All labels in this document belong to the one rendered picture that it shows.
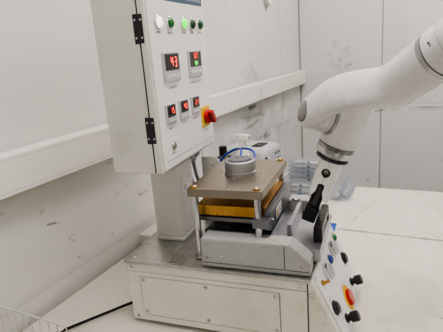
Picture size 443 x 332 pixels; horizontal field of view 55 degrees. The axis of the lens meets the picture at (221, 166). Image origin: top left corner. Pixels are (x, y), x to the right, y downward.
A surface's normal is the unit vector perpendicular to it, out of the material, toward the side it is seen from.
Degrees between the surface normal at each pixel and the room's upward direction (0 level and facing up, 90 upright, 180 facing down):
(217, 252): 90
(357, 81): 54
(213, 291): 90
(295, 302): 90
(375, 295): 0
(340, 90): 58
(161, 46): 90
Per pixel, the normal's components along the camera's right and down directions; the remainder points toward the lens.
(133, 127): -0.33, 0.27
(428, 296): -0.07, -0.96
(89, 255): 0.90, 0.05
